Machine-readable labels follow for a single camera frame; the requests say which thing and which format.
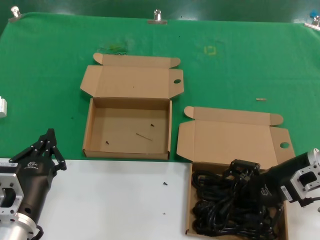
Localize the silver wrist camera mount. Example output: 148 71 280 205
280 162 320 202
0 162 25 223

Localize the white table cover sheet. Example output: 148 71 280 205
0 157 320 240

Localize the brown cardboard box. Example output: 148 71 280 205
176 106 297 237
79 52 185 161

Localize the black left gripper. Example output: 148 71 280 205
9 128 68 225

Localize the metal binder clip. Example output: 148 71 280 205
8 6 23 22
147 9 168 25
304 15 320 29

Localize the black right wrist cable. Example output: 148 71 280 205
299 196 320 209

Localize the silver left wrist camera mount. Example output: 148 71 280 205
0 162 25 223

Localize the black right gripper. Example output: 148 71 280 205
223 152 312 235

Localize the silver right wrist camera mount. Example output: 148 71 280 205
280 162 320 202

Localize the white power adapter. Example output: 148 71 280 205
0 96 9 118

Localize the green table cloth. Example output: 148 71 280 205
0 11 320 165

